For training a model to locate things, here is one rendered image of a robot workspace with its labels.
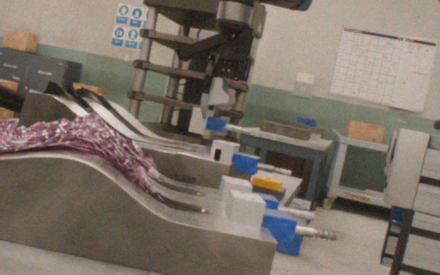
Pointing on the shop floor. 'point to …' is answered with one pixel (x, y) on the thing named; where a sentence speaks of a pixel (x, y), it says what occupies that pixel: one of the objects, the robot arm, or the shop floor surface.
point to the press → (177, 6)
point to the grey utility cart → (340, 173)
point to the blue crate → (290, 246)
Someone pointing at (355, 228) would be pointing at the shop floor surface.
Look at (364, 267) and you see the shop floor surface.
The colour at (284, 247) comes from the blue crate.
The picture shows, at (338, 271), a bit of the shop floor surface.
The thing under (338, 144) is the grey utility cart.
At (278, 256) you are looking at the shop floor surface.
